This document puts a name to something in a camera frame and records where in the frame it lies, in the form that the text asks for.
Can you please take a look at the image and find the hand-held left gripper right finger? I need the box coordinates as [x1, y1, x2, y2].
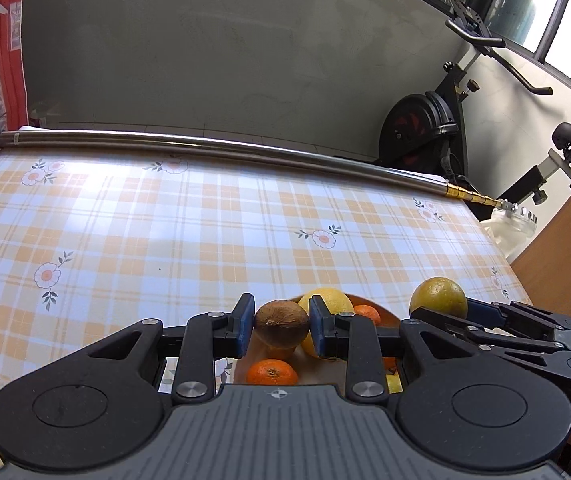
[309, 294, 471, 404]

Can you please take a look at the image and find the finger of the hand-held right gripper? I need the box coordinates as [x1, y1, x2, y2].
[410, 306, 566, 366]
[467, 299, 571, 335]

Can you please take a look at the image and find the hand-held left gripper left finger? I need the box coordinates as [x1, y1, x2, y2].
[88, 292, 257, 403]

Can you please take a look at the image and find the yellow-green round citrus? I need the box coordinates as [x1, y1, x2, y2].
[409, 277, 468, 320]

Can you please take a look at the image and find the large yellow lemon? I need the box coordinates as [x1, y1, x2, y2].
[298, 287, 355, 358]

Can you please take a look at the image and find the brown kiwi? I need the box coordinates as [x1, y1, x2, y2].
[254, 300, 311, 347]

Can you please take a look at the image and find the wooden bowl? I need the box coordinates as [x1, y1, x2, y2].
[234, 294, 411, 386]

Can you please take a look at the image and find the white plastic jug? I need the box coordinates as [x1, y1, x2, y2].
[490, 205, 537, 261]

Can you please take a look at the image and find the wooden board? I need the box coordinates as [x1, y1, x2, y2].
[509, 145, 571, 333]

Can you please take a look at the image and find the steel pole with gold end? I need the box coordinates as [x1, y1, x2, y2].
[0, 129, 536, 218]

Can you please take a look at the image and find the black exercise bike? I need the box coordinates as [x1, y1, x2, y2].
[378, 0, 571, 211]

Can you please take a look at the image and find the black-framed window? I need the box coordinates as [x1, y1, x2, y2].
[335, 0, 571, 116]

